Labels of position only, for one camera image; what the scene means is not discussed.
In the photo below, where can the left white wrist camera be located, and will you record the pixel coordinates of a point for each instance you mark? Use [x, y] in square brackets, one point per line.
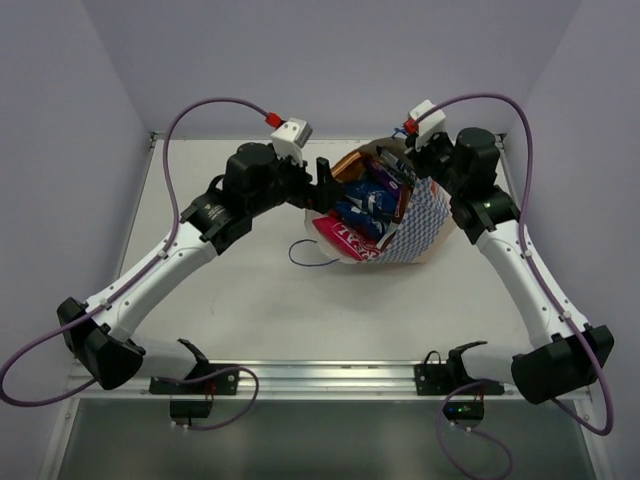
[289, 139]

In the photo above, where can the blue paper bag handle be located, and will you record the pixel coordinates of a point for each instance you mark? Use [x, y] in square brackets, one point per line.
[399, 132]

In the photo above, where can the orange snack bag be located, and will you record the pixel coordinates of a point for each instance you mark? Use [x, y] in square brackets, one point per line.
[351, 167]

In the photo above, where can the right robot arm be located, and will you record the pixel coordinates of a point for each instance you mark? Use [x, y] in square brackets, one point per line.
[564, 349]

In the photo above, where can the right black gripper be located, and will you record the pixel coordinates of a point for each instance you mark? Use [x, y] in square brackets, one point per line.
[417, 155]

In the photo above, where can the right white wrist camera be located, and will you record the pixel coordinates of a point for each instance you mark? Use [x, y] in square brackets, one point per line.
[424, 129]

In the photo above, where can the right black controller box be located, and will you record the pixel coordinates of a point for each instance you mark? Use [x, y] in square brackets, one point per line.
[464, 412]

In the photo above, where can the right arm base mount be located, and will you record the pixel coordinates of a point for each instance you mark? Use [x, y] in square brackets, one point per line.
[477, 364]

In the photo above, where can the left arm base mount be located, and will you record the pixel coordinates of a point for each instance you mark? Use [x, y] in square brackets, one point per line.
[204, 378]

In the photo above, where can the left black controller box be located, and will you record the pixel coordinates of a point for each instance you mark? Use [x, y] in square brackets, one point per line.
[185, 411]

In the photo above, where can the blue white cookie bag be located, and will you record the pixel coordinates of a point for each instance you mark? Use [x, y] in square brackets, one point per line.
[367, 207]

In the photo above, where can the red KitKat snack bag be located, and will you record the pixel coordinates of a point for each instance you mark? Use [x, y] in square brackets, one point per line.
[339, 242]

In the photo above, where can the aluminium mounting rail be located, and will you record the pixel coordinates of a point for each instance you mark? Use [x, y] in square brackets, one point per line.
[299, 380]

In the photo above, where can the front blue bag handle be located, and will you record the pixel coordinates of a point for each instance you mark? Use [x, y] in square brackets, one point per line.
[306, 253]

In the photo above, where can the purple snack packet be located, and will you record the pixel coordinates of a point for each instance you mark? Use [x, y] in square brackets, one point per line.
[385, 177]

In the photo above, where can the checkered paper bag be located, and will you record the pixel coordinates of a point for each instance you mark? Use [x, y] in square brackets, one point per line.
[421, 220]

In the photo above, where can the dark blue snack packet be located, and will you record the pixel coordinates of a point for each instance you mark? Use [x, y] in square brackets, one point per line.
[398, 165]

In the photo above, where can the black controller box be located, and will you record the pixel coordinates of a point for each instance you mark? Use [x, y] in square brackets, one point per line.
[464, 412]
[185, 411]

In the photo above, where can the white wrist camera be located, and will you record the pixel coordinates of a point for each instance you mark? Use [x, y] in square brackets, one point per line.
[289, 139]
[424, 129]

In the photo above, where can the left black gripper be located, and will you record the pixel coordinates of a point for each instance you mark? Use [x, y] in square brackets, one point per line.
[310, 185]

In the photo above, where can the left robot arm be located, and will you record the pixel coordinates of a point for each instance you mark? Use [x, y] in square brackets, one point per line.
[101, 330]

